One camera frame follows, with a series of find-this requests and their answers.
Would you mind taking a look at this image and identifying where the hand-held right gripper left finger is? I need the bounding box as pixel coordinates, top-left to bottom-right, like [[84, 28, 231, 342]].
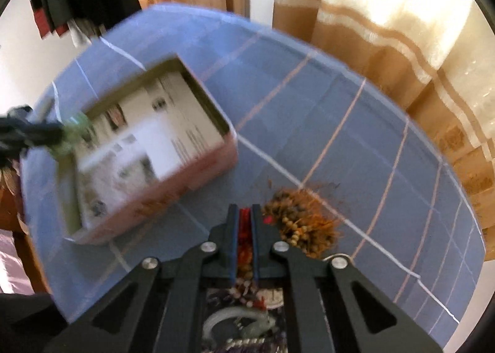
[[42, 204, 238, 353]]

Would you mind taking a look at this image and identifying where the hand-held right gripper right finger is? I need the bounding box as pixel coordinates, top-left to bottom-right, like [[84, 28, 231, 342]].
[[251, 204, 445, 353]]

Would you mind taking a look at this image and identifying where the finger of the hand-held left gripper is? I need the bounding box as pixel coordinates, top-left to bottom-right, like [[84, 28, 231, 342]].
[[0, 106, 66, 156]]

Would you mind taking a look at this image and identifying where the red bead bracelet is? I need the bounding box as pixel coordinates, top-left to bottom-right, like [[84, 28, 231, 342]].
[[237, 207, 273, 280]]

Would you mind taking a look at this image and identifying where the green jade bracelet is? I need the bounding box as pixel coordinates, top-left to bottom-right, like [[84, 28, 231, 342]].
[[54, 113, 95, 156]]

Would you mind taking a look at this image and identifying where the brown bead necklace orange tassel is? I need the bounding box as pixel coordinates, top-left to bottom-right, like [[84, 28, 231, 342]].
[[263, 179, 343, 259]]

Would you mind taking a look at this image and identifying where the pale jade bangle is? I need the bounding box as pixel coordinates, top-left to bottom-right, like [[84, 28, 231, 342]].
[[201, 307, 277, 342]]

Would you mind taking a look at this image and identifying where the pink tin box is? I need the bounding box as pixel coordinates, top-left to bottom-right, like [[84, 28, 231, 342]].
[[19, 55, 238, 245]]

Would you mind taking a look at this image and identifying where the printed paper sheet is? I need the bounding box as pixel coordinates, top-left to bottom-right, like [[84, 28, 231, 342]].
[[75, 71, 225, 228]]

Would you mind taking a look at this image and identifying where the blue checked tablecloth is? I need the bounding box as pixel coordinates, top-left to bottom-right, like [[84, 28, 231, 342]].
[[19, 1, 486, 346]]

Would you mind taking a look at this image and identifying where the wide beige brown-striped curtain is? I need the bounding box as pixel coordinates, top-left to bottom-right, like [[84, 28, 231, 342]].
[[273, 0, 495, 222]]

